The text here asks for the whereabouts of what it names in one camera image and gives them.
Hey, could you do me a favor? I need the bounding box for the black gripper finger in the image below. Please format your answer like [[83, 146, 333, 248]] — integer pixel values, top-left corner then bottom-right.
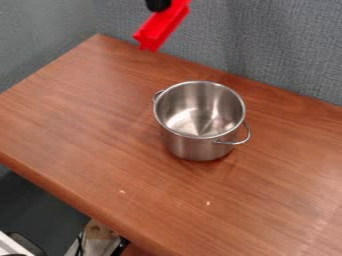
[[145, 0, 172, 12]]

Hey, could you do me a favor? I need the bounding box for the red plastic block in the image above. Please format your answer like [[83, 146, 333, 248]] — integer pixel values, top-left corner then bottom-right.
[[134, 0, 192, 51]]

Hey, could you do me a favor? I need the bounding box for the stainless steel pot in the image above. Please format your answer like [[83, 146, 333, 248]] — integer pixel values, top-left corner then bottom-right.
[[153, 80, 252, 161]]

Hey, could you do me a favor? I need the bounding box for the white object at corner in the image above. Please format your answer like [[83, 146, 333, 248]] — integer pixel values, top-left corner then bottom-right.
[[0, 230, 47, 256]]

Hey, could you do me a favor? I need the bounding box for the wooden table leg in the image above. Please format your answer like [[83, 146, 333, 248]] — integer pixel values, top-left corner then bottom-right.
[[65, 218, 131, 256]]

